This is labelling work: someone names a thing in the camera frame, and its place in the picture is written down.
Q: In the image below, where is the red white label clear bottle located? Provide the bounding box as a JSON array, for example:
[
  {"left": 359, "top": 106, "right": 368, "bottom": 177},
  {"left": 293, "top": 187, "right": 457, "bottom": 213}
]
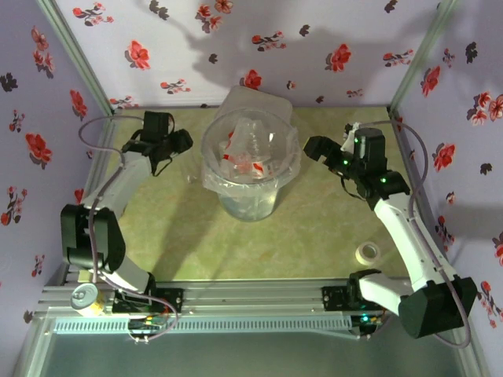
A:
[{"left": 219, "top": 151, "right": 247, "bottom": 174}]

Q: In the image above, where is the long clear bottle white label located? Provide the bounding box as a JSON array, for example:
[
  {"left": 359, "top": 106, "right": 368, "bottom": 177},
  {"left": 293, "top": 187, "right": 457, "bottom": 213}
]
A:
[{"left": 247, "top": 156, "right": 277, "bottom": 178}]

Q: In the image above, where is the clear plastic bin liner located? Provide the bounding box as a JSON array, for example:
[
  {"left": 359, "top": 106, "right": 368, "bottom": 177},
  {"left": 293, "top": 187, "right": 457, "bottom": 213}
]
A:
[{"left": 200, "top": 125, "right": 303, "bottom": 197}]

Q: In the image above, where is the clear plastic bin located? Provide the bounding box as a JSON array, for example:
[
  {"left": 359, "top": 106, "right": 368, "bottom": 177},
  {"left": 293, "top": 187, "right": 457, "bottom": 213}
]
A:
[{"left": 200, "top": 108, "right": 303, "bottom": 223}]

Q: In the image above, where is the white masking tape roll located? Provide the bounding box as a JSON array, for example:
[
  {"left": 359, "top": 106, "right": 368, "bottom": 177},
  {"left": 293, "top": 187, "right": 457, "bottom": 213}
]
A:
[{"left": 355, "top": 241, "right": 382, "bottom": 267}]

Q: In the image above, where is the yellow can with silver top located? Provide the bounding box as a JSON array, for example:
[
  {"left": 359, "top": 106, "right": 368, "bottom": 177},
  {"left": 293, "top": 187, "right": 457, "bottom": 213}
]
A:
[{"left": 70, "top": 283, "right": 106, "bottom": 317}]

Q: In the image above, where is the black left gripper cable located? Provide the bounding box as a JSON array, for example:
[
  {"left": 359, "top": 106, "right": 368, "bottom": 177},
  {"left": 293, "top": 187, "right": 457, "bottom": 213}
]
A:
[{"left": 150, "top": 145, "right": 177, "bottom": 178}]

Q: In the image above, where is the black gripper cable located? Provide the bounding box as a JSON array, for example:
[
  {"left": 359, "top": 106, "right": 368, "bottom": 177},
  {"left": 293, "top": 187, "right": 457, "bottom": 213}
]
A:
[
  {"left": 340, "top": 175, "right": 369, "bottom": 202},
  {"left": 150, "top": 145, "right": 177, "bottom": 178}
]

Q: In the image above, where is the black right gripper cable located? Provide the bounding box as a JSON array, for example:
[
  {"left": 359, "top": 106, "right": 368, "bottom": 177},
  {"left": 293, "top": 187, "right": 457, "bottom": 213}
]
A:
[{"left": 340, "top": 175, "right": 369, "bottom": 202}]

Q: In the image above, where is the grey right arm cable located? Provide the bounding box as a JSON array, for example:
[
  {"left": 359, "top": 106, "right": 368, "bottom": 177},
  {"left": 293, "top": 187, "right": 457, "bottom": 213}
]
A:
[{"left": 359, "top": 119, "right": 472, "bottom": 350}]

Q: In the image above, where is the aluminium side rail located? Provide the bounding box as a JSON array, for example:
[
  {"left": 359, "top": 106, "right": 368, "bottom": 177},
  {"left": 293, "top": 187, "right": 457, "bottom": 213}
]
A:
[
  {"left": 11, "top": 112, "right": 123, "bottom": 377},
  {"left": 387, "top": 108, "right": 492, "bottom": 377}
]

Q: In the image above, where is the aluminium corner post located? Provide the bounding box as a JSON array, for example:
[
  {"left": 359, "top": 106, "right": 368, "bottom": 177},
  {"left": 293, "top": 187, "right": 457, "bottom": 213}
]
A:
[
  {"left": 388, "top": 0, "right": 461, "bottom": 113},
  {"left": 35, "top": 0, "right": 117, "bottom": 115}
]

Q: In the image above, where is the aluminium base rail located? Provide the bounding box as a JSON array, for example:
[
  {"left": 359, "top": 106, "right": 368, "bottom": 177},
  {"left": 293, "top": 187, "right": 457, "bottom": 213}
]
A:
[{"left": 39, "top": 277, "right": 402, "bottom": 315}]

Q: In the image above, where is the small circuit board with wires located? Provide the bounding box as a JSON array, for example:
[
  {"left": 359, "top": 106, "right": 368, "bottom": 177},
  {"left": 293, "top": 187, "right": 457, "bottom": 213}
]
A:
[
  {"left": 351, "top": 312, "right": 388, "bottom": 339},
  {"left": 128, "top": 317, "right": 168, "bottom": 346}
]

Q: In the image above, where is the grey slotted cable duct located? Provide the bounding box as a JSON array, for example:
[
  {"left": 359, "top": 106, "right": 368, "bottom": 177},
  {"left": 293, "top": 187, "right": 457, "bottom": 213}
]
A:
[{"left": 53, "top": 315, "right": 353, "bottom": 335}]

